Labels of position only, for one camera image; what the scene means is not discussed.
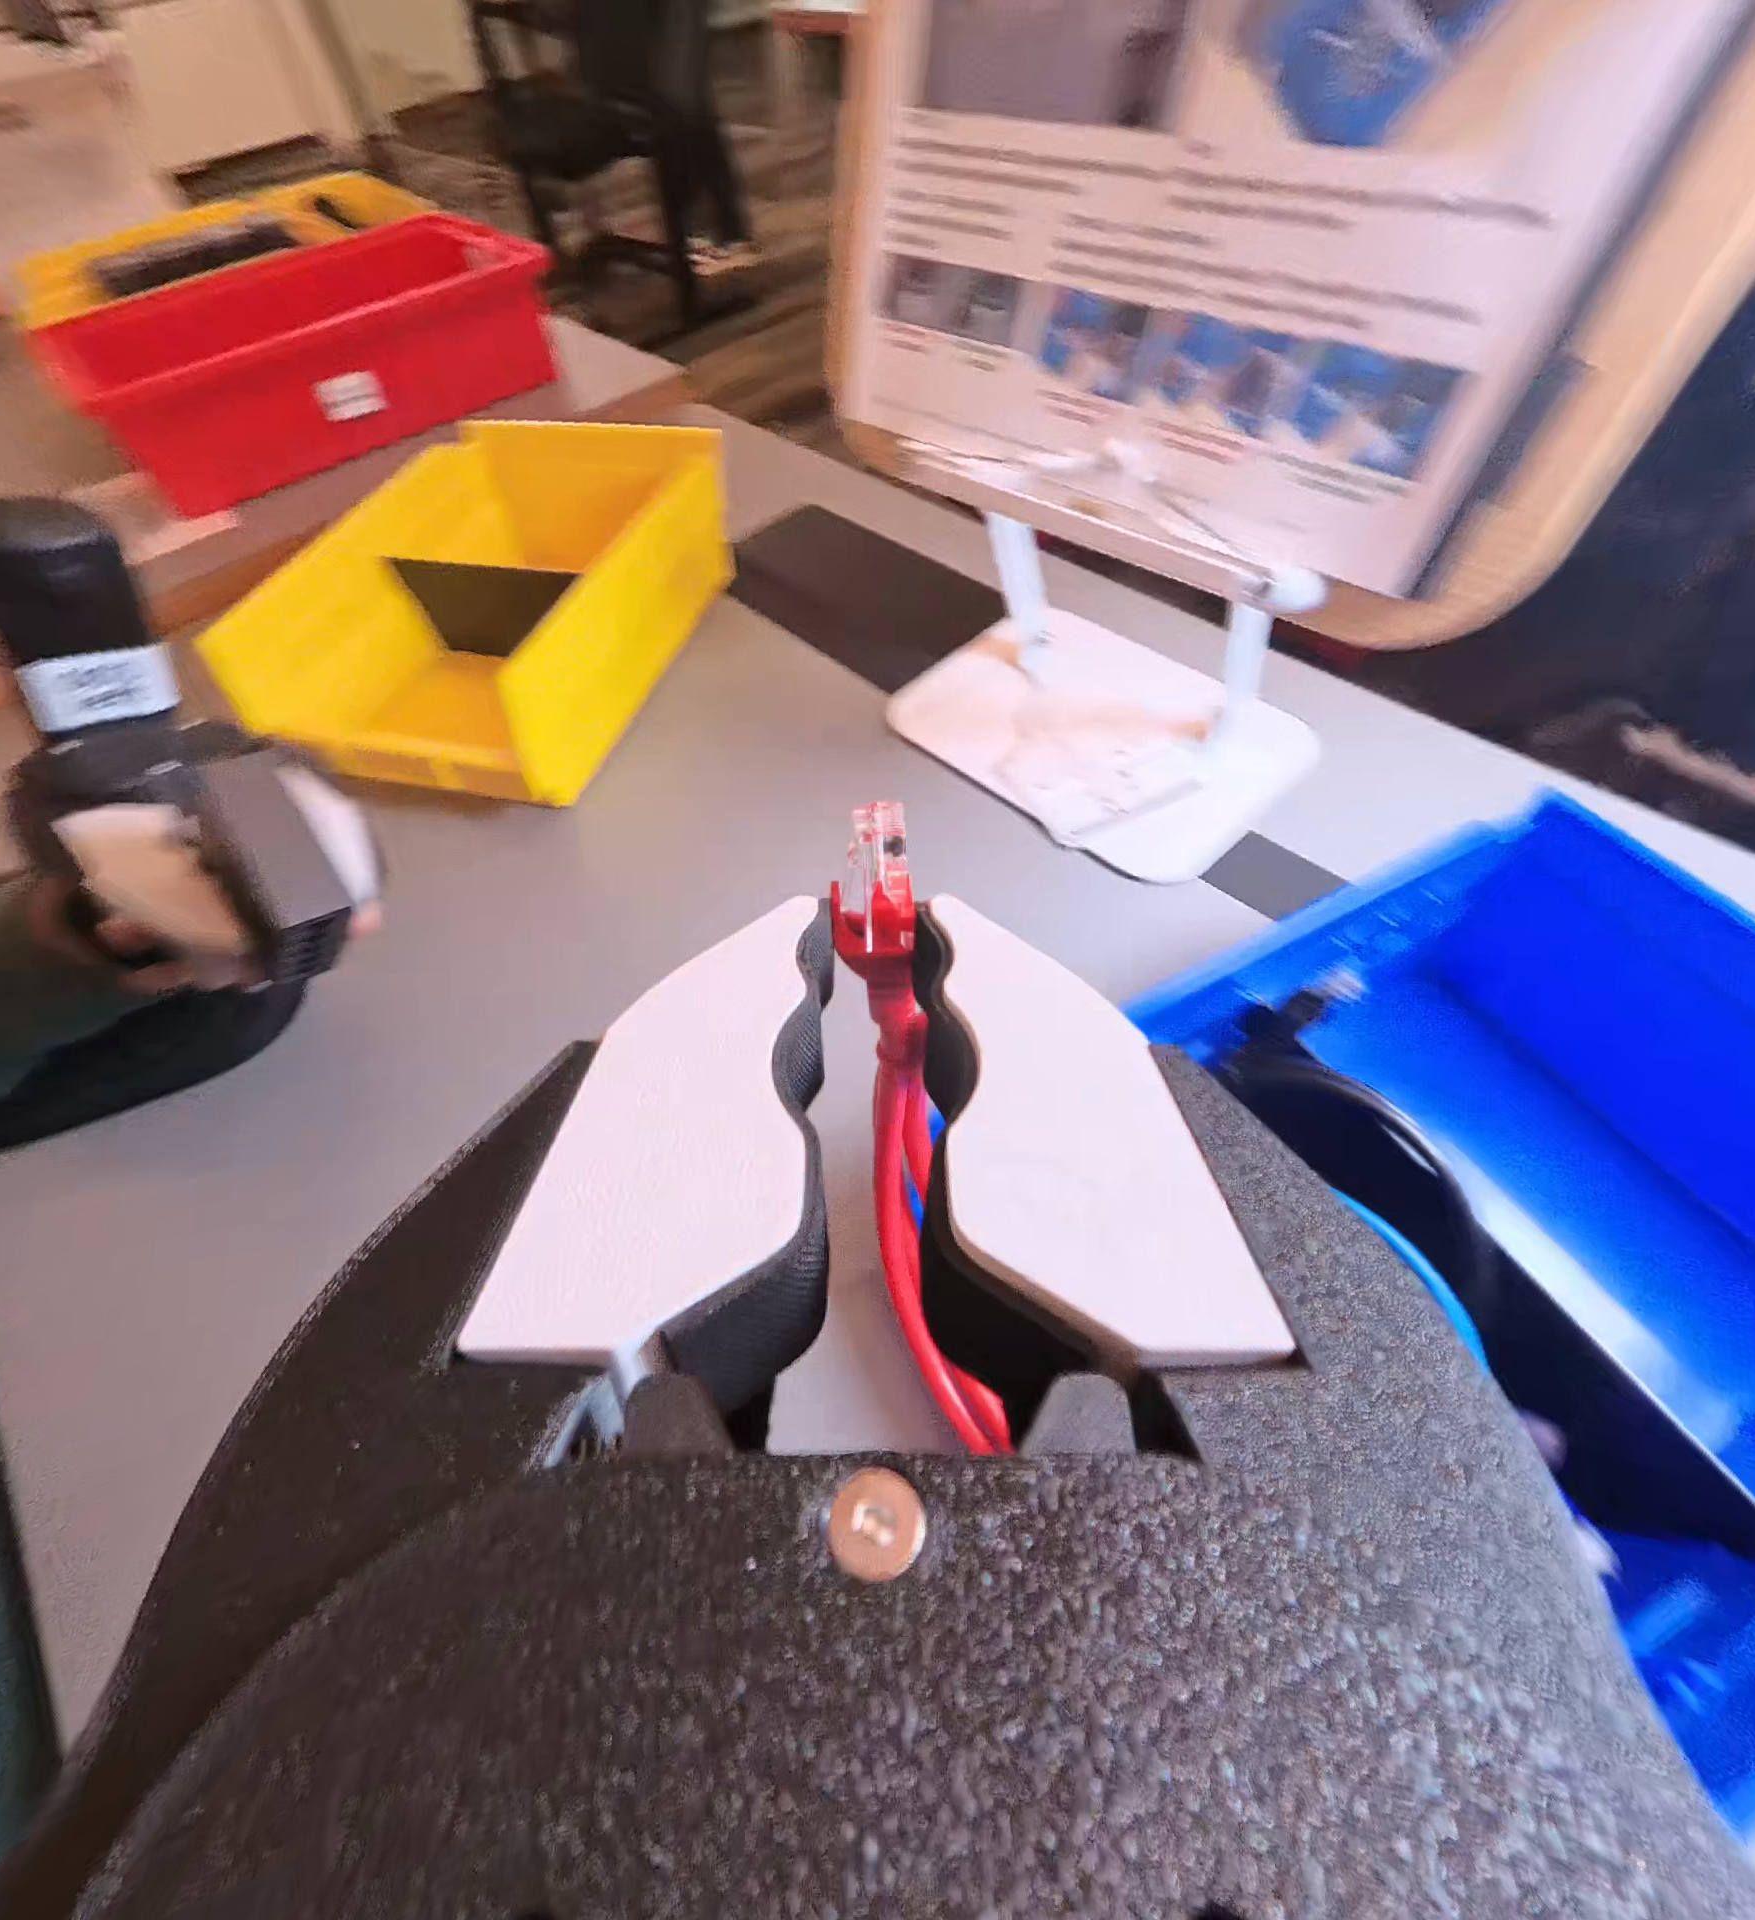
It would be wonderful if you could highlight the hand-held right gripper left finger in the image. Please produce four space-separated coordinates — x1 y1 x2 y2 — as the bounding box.
453 891 836 1367

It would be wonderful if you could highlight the black office chair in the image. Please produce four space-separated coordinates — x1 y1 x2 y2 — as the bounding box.
464 0 767 325

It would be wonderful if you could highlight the yellow plastic bin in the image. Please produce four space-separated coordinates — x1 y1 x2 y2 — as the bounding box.
192 417 738 813
10 167 443 335

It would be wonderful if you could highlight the white cabinet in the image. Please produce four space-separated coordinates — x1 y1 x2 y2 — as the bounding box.
119 0 495 189

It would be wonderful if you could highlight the person's left hand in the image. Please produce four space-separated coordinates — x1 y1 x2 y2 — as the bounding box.
28 877 283 1003

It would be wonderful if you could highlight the blue plastic bin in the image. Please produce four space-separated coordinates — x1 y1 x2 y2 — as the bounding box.
1121 790 1755 1844

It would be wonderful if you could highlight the red plastic bin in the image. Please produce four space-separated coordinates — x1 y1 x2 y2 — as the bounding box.
24 210 560 522

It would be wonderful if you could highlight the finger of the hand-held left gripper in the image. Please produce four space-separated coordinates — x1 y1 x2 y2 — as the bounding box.
49 802 255 965
281 769 388 914

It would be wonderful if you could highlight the red ethernet cable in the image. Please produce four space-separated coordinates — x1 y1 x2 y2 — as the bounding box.
828 799 1016 1460

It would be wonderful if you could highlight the instruction sign board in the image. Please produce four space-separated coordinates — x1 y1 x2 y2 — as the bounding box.
820 0 1755 653

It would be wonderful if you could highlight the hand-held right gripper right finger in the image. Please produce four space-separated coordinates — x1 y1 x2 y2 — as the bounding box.
914 891 1300 1370

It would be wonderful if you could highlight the white sign stand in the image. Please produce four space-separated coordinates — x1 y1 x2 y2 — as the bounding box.
882 506 1330 888

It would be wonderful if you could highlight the black ethernet cable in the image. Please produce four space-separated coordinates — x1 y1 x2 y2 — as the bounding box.
1223 983 1465 1233

